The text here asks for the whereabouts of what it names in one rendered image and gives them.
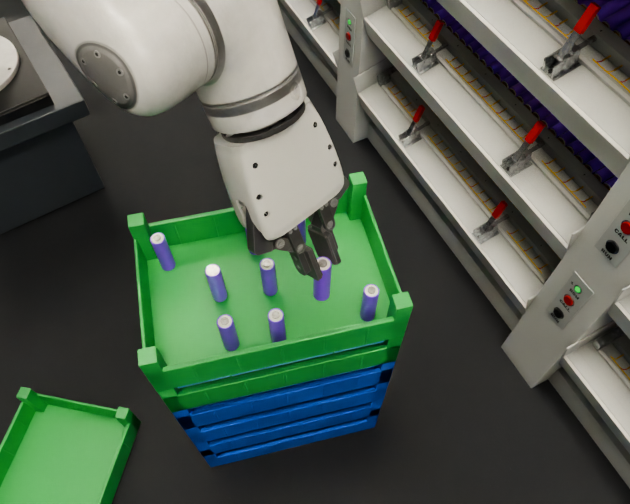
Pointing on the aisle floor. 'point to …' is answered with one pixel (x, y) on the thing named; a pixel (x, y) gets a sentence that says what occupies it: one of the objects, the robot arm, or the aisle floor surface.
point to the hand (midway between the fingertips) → (315, 251)
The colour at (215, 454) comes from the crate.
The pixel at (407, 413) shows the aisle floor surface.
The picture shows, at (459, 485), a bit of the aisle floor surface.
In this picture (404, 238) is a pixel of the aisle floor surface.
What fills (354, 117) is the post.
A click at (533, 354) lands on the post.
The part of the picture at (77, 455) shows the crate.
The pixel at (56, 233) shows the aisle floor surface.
